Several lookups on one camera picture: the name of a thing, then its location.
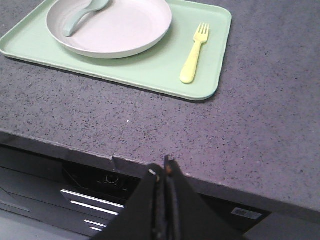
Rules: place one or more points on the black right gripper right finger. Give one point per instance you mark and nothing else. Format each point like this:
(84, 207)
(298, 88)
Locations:
(188, 216)

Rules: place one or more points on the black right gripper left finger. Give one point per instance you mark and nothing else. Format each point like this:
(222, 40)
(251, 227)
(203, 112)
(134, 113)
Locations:
(143, 215)

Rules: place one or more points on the yellow plastic fork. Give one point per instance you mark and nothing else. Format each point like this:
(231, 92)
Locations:
(189, 68)

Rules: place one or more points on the white round plate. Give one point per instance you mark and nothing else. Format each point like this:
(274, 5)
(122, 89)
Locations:
(122, 29)

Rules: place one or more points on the light green tray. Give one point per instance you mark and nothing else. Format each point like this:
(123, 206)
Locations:
(156, 69)

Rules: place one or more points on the pale green spoon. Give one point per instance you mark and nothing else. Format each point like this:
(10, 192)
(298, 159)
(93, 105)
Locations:
(71, 23)

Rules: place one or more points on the black camera under table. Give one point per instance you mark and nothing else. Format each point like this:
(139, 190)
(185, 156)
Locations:
(100, 183)

